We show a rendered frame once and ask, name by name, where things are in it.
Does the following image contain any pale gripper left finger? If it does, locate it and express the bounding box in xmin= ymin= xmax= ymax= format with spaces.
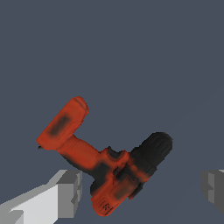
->
xmin=0 ymin=169 xmax=84 ymax=224

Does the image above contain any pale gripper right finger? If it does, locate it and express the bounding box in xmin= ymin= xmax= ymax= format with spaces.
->
xmin=200 ymin=169 xmax=224 ymax=215

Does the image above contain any red and black power drill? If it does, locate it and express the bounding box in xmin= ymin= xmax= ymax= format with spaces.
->
xmin=36 ymin=96 xmax=174 ymax=218

